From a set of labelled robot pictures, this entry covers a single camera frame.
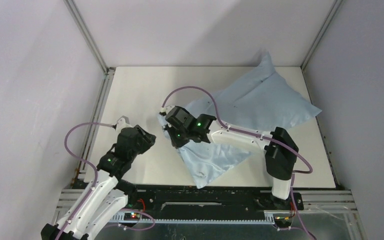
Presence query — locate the light blue pillowcase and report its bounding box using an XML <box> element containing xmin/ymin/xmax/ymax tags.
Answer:
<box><xmin>177</xmin><ymin>51</ymin><xmax>321</xmax><ymax>189</ymax></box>

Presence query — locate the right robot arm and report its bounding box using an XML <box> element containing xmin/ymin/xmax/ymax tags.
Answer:
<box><xmin>158</xmin><ymin>105</ymin><xmax>299</xmax><ymax>209</ymax></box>

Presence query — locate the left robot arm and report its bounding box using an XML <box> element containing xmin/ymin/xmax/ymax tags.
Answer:
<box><xmin>40</xmin><ymin>125</ymin><xmax>156</xmax><ymax>240</ymax></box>

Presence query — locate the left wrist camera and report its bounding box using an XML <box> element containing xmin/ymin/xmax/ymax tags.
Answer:
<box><xmin>112</xmin><ymin>115</ymin><xmax>132</xmax><ymax>133</ymax></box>

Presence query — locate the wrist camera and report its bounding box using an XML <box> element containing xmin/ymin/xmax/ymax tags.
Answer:
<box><xmin>112</xmin><ymin>115</ymin><xmax>132</xmax><ymax>133</ymax></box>
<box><xmin>159</xmin><ymin>105</ymin><xmax>175</xmax><ymax>116</ymax></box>

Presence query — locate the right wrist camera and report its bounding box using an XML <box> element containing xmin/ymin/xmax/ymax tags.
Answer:
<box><xmin>159</xmin><ymin>105</ymin><xmax>175</xmax><ymax>116</ymax></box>

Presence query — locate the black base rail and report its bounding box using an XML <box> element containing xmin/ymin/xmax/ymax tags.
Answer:
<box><xmin>127</xmin><ymin>184</ymin><xmax>304</xmax><ymax>223</ymax></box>

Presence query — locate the left aluminium frame post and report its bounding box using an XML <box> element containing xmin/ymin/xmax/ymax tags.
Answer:
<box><xmin>63</xmin><ymin>0</ymin><xmax>109</xmax><ymax>73</ymax></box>

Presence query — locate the aluminium frame post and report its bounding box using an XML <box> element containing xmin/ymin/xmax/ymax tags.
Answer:
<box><xmin>300</xmin><ymin>0</ymin><xmax>345</xmax><ymax>72</ymax></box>
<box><xmin>63</xmin><ymin>0</ymin><xmax>109</xmax><ymax>73</ymax></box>

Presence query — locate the grey cable duct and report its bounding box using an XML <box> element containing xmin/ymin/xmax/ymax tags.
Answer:
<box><xmin>109</xmin><ymin>211</ymin><xmax>279</xmax><ymax>226</ymax></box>

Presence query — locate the right aluminium frame post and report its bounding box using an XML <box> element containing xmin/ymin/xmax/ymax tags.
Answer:
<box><xmin>300</xmin><ymin>0</ymin><xmax>345</xmax><ymax>72</ymax></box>

